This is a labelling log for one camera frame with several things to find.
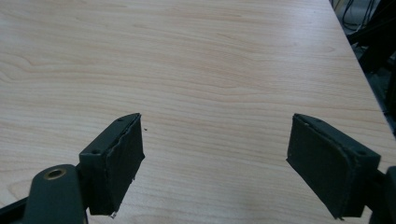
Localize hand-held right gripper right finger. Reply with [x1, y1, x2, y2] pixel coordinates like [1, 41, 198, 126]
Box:
[286, 113, 382, 220]

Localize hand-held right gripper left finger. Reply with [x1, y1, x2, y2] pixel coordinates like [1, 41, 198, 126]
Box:
[78, 112, 146, 217]

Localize black metal stand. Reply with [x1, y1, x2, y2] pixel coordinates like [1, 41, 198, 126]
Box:
[346, 0, 396, 74]

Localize black cable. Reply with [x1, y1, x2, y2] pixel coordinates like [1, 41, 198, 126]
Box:
[341, 0, 376, 32]

